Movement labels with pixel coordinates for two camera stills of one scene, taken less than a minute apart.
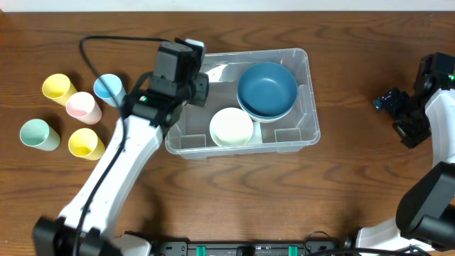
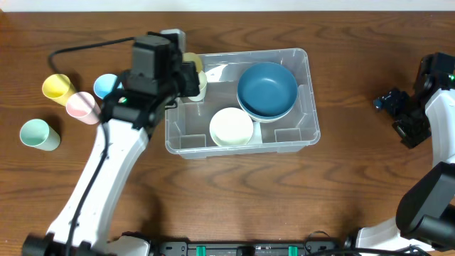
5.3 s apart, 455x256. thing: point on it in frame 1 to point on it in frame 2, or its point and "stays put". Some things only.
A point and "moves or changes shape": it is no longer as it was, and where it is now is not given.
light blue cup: x=115 y=85 stays put
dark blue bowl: x=266 y=89 stays put
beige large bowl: x=270 y=120 stays put
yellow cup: x=84 y=142 moves or changes shape
